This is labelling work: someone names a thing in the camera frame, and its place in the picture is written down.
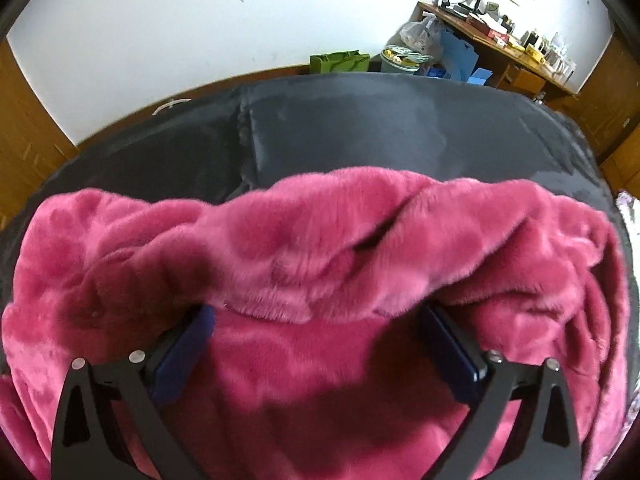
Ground pink fleece garment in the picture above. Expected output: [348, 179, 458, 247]
[1, 167, 630, 479]

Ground wooden desk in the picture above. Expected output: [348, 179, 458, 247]
[412, 1, 578, 96]

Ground green bag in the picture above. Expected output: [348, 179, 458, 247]
[309, 50, 370, 75]

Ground brown wooden door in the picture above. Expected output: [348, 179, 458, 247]
[0, 40, 79, 226]

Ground brown wooden wardrobe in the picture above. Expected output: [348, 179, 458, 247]
[548, 32, 640, 197]

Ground white cable on floor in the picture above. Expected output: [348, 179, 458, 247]
[152, 97, 193, 115]

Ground black bed cover sheet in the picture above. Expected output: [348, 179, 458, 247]
[0, 71, 632, 380]

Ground purple floral bedding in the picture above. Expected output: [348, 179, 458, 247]
[615, 191, 640, 240]

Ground white plastic bag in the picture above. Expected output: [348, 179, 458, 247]
[399, 13, 445, 58]

